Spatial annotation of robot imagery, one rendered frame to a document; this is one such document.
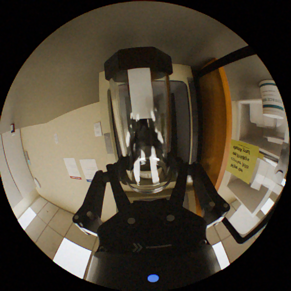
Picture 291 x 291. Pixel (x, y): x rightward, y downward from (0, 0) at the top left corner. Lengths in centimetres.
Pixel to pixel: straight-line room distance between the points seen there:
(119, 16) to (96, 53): 12
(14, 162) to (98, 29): 291
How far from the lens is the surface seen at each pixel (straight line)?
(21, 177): 302
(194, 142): 34
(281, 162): 19
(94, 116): 84
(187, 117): 33
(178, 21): 24
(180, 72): 35
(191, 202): 41
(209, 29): 27
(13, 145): 297
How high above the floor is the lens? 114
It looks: 16 degrees up
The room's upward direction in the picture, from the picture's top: 175 degrees clockwise
